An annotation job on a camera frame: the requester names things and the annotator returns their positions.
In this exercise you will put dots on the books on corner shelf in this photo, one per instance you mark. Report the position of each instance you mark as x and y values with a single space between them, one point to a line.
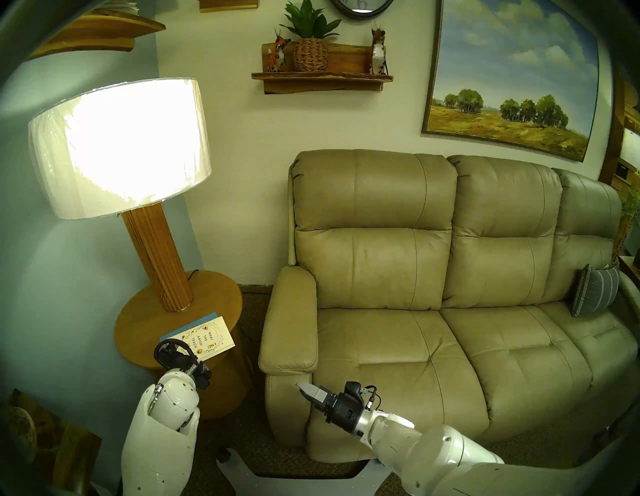
120 7

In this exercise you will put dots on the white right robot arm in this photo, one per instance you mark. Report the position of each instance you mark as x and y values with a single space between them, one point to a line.
440 460

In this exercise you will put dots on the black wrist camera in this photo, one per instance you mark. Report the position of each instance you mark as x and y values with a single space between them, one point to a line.
201 376
354 390

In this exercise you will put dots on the round wall clock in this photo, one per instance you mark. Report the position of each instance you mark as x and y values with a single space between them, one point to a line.
345 10

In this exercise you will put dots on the wooden cabinet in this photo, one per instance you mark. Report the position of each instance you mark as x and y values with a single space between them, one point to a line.
612 150

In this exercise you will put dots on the live-edge wooden wall shelf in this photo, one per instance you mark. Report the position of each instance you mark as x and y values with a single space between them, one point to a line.
320 82

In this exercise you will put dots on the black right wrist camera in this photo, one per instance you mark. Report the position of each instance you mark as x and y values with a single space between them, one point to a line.
354 390

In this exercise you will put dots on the green houseplant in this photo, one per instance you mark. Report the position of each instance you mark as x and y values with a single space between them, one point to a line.
631 215

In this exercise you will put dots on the plant in wicker pot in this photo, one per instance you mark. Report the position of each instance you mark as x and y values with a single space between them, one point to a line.
310 55

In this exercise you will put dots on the pale round ornament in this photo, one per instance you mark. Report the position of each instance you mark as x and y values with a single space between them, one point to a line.
20 432

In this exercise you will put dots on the blue Rumi poems book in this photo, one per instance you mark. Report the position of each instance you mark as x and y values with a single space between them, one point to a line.
187 327

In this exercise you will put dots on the round wooden side table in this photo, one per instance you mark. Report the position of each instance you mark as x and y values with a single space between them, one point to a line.
150 320

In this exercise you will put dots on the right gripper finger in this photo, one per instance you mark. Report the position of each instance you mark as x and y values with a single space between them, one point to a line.
310 389
317 401

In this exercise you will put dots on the table lamp with wooden column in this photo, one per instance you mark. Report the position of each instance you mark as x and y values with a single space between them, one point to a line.
120 150

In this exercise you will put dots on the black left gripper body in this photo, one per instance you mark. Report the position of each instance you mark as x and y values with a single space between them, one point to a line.
175 362

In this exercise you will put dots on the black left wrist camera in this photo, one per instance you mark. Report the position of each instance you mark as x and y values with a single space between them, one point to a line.
201 376

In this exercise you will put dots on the beige leather sofa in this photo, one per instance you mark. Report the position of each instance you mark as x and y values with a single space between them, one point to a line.
400 260

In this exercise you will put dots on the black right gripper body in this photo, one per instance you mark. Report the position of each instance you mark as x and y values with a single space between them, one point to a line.
342 412

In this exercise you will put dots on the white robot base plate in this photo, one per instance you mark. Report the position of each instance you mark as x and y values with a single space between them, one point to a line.
300 485

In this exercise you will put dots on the brown wooden board picture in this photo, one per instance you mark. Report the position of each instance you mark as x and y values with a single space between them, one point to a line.
70 450

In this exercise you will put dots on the fox figurine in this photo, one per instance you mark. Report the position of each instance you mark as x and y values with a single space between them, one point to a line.
277 52
378 50

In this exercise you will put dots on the grey striped cushion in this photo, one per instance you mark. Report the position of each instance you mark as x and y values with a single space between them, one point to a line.
595 290

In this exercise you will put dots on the framed landscape painting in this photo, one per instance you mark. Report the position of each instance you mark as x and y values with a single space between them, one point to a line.
510 75

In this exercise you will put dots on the wooden corner shelf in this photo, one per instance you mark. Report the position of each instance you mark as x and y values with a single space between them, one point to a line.
100 32

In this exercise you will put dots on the small wooden wall shelf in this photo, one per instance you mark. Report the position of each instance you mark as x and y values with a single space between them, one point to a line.
227 5

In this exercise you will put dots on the cream Amish hardcover book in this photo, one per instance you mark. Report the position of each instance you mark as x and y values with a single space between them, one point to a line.
212 337

